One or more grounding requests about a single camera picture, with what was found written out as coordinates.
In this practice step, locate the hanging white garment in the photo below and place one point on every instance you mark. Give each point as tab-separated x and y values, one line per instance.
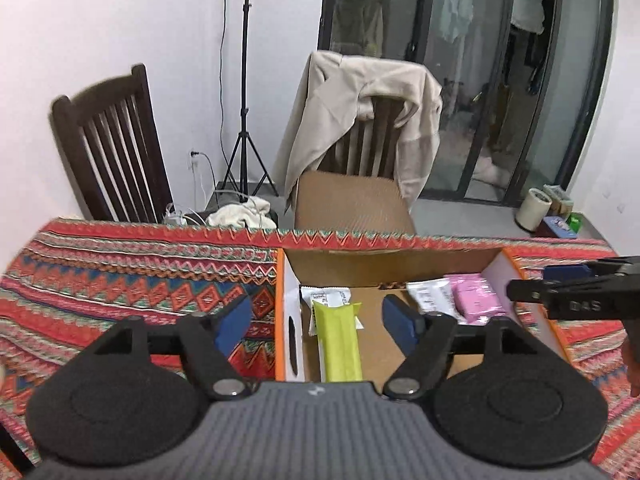
527	7

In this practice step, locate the orange cardboard box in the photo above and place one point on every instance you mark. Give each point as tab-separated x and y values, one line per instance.
380	266

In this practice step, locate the green snack packet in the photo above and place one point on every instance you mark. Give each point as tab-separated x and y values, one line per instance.
337	345

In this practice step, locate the patterned red tablecloth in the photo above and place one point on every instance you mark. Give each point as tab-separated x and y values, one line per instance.
125	270

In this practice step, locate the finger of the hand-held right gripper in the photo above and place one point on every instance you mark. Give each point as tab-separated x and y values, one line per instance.
575	297
565	272

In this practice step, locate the white cylindrical container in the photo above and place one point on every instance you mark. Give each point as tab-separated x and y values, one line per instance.
532	210

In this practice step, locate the glass sliding door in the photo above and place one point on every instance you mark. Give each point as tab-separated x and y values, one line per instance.
565	110

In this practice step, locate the white power strip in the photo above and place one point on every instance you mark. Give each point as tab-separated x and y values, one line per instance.
175	217

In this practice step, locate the person's right hand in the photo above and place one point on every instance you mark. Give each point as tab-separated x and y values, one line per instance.
633	355

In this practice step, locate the hanging light blue garment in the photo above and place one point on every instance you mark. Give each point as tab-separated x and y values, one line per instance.
456	0

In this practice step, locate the brown cardboard box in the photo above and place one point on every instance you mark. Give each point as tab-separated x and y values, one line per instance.
350	205

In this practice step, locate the green packet on floor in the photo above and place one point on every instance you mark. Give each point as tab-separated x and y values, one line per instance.
576	222

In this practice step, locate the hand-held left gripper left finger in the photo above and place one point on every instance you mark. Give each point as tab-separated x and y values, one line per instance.
234	325

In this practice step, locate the wooden chair with jacket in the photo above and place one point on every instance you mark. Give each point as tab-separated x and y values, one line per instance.
372	145

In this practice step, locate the dark wooden chair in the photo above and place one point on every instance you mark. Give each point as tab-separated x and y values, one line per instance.
100	92

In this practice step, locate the blue box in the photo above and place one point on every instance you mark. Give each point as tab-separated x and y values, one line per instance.
552	225

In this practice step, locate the small pink snack packet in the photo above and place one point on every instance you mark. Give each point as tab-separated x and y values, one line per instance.
475	296

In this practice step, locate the black tripod stand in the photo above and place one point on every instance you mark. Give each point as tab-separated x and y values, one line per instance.
244	60

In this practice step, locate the white printed snack packet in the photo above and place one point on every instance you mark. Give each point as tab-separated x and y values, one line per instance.
430	296

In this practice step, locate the chair with beige jacket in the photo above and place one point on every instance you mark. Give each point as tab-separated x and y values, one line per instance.
350	85

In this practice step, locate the white cloth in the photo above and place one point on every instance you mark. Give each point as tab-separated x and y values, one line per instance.
235	215

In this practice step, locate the wall socket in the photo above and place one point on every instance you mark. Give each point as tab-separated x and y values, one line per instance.
192	160

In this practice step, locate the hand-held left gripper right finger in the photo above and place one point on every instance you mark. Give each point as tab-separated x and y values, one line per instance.
400	327

